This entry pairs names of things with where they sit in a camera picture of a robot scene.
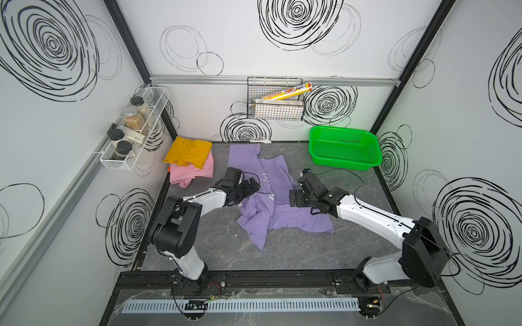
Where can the purple t-shirt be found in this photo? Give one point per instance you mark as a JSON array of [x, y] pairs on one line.
[[269, 208]]

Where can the white slotted cable duct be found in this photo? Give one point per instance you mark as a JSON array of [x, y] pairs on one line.
[[325, 304]]

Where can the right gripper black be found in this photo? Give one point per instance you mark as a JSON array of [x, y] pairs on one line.
[[297, 202]]

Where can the yellow foil roll box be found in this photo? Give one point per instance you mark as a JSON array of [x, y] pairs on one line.
[[288, 93]]

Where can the spice jar tan contents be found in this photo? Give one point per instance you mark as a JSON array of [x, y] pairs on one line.
[[133, 119]]

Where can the folded pink t-shirt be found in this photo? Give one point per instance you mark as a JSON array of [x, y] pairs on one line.
[[183, 176]]

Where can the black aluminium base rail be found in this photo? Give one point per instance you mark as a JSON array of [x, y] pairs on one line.
[[227, 282]]

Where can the spice jar black lid near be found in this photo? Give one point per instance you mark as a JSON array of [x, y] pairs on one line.
[[122, 150]]

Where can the folded yellow t-shirt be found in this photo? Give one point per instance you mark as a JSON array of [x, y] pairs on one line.
[[186, 151]]

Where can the black wire wall basket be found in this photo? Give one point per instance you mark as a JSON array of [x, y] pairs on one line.
[[258, 87]]

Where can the green plastic basket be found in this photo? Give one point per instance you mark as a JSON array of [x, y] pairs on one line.
[[347, 148]]

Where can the spice jar black lid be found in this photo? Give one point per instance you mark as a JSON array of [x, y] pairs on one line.
[[141, 106], [115, 136], [122, 150]]

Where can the grey box in wire basket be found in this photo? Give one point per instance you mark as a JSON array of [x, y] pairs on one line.
[[277, 110]]

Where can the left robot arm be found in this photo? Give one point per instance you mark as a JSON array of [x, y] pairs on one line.
[[175, 230]]

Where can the spice jar black lid middle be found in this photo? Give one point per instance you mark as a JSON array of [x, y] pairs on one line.
[[115, 136]]

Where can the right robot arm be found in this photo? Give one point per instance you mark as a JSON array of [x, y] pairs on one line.
[[422, 255]]

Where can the spice jar black lid far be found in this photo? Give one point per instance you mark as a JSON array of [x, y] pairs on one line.
[[141, 106]]

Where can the white wire spice shelf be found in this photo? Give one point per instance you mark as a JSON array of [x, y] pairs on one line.
[[139, 134]]

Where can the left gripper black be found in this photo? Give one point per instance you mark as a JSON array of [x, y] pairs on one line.
[[248, 191]]

